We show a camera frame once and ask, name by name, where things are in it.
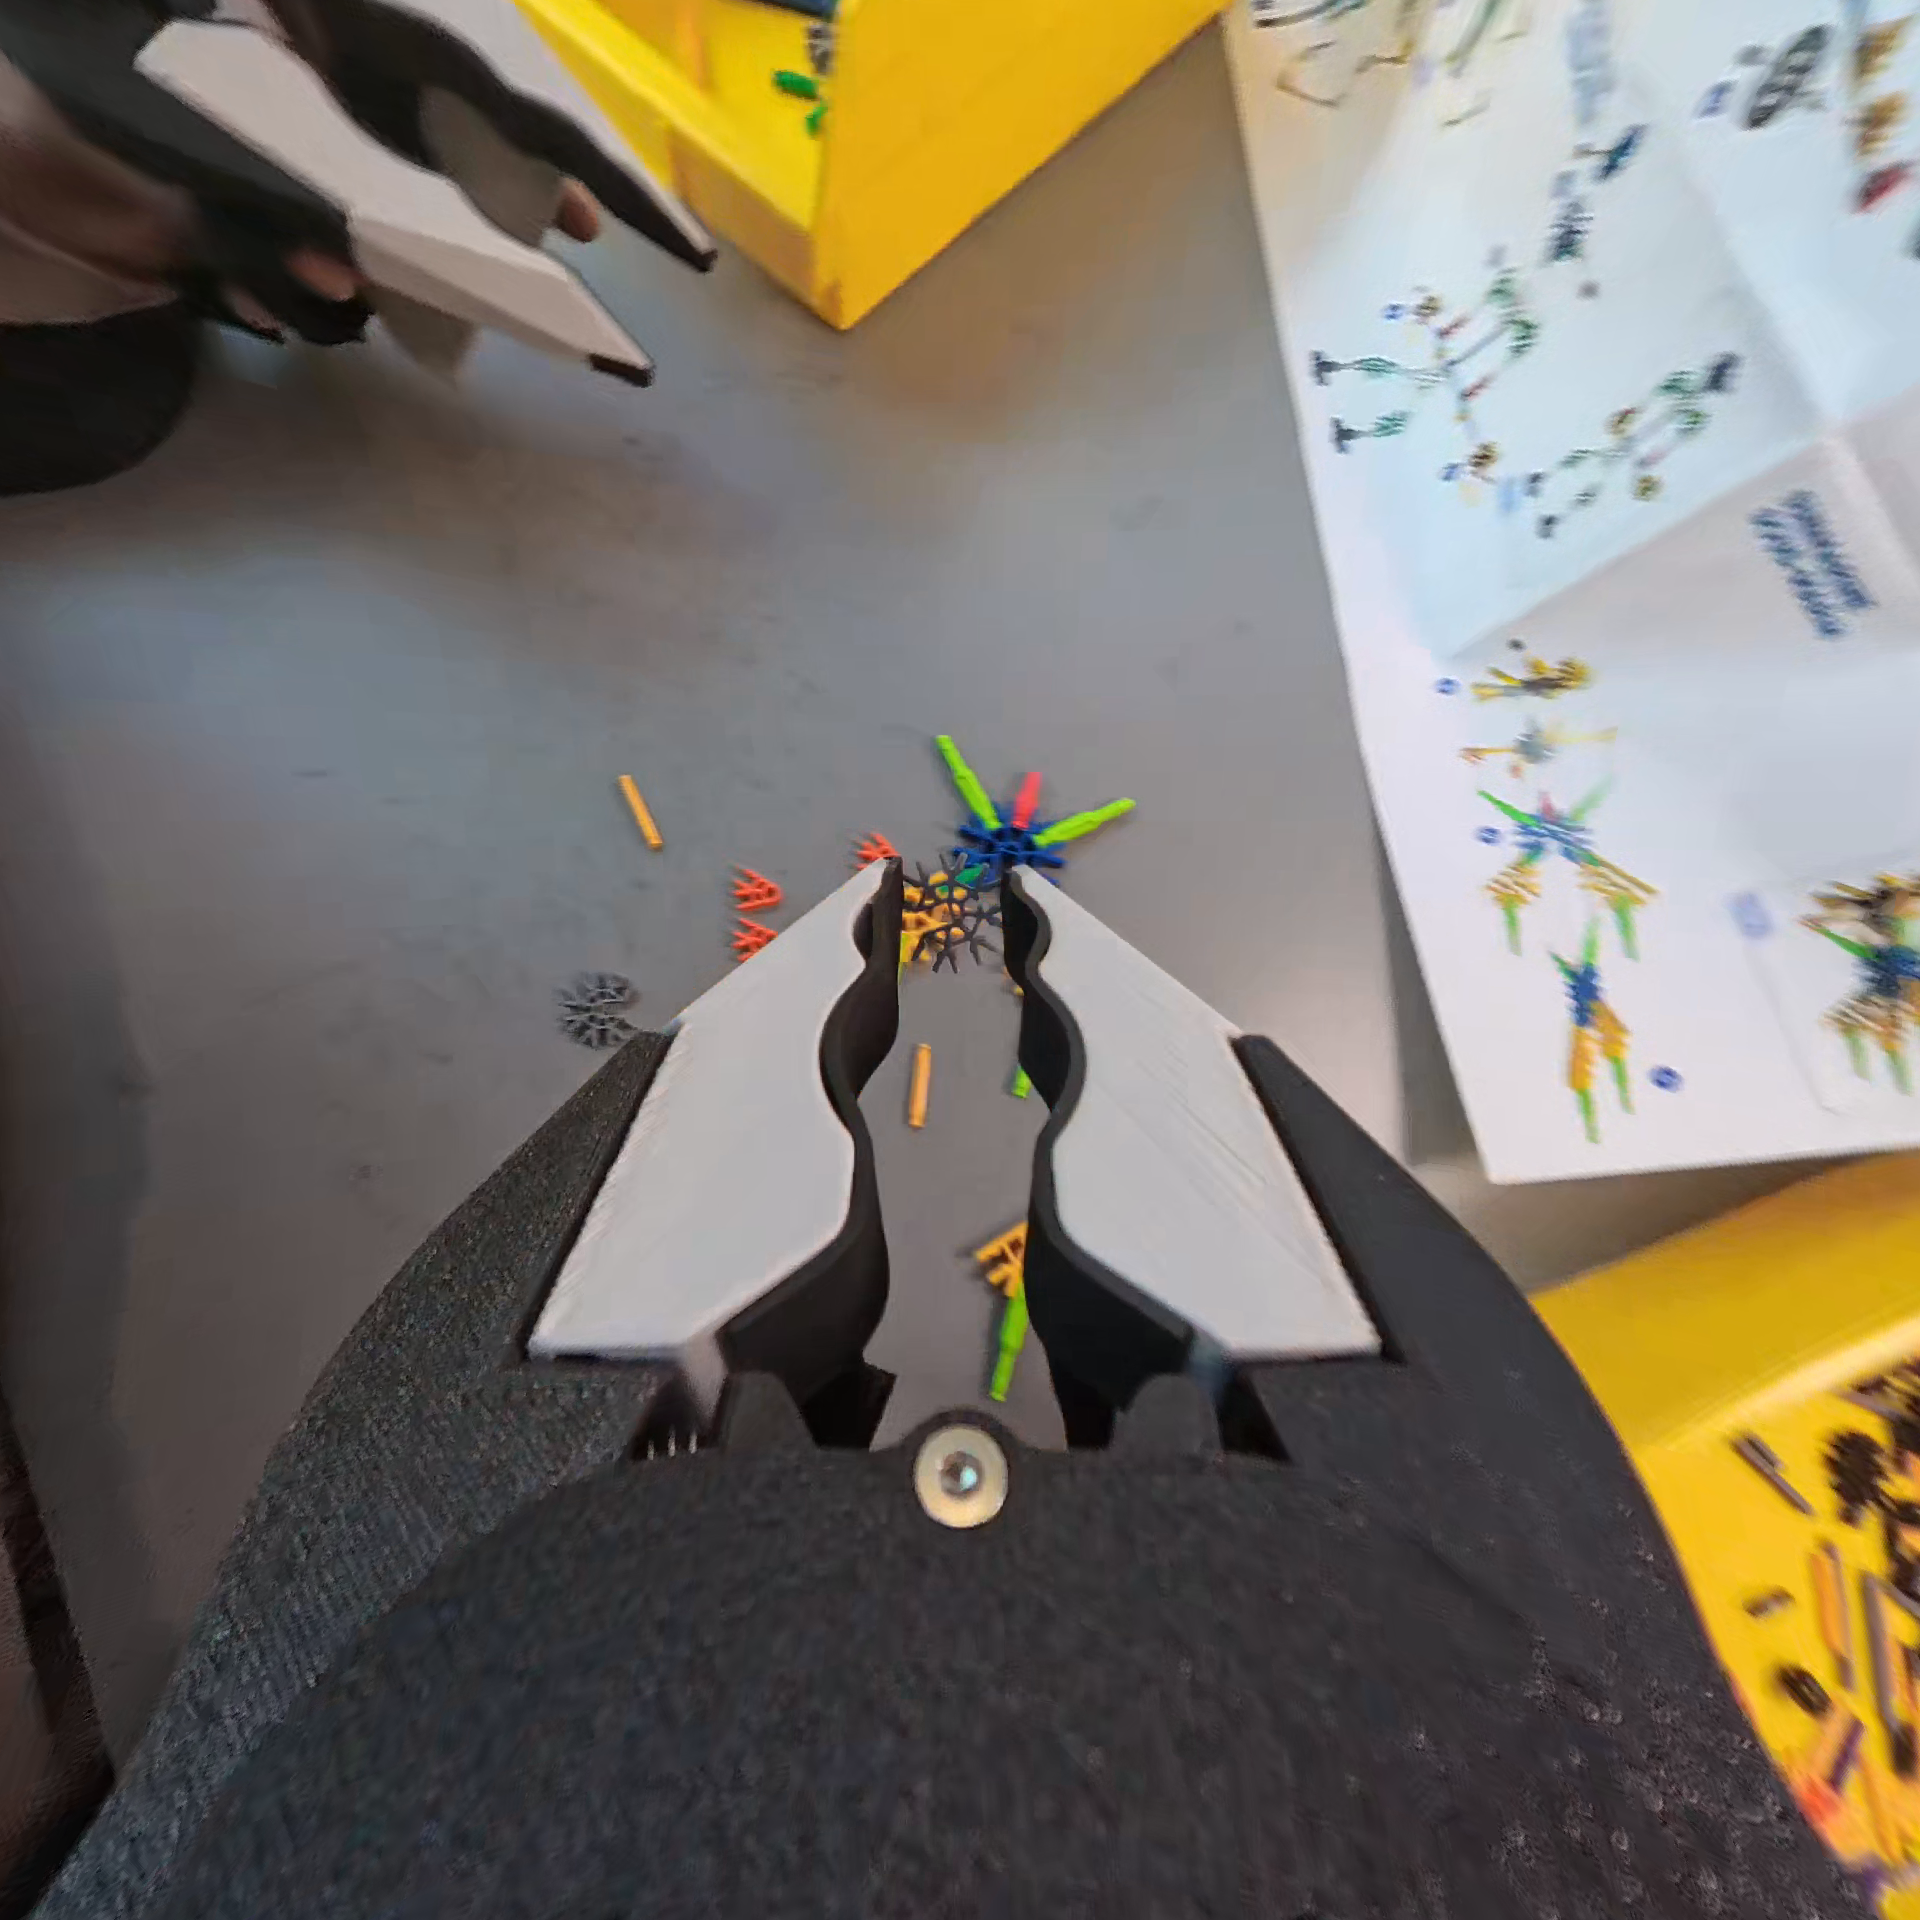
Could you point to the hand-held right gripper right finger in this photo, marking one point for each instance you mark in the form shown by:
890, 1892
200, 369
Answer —
1201, 1185

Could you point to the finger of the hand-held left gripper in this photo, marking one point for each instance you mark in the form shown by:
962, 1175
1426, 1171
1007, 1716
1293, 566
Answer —
630, 211
390, 195

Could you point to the white folded instruction sheet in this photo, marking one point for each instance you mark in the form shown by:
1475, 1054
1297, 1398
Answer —
1575, 451

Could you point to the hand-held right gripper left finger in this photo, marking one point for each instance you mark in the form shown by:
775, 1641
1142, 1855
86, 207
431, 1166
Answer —
705, 1185

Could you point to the pile of colourful construction pieces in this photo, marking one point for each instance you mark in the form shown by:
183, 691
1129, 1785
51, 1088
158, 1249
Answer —
803, 100

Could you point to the yellow short rod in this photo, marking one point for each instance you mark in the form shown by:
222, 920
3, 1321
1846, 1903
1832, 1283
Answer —
641, 813
917, 1084

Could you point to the toy model with red rod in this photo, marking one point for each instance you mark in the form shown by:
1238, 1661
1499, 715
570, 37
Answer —
1008, 848

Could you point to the blue yellow green toy model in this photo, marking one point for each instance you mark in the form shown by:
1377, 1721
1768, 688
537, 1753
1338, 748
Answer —
1008, 1336

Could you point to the yellow bin with colourful pieces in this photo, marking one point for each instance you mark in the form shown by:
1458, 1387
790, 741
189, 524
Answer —
931, 150

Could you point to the person's left hand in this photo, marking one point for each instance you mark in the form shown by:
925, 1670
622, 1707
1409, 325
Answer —
89, 225

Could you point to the pile of dark construction pieces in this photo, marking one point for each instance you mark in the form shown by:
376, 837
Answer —
1862, 1575

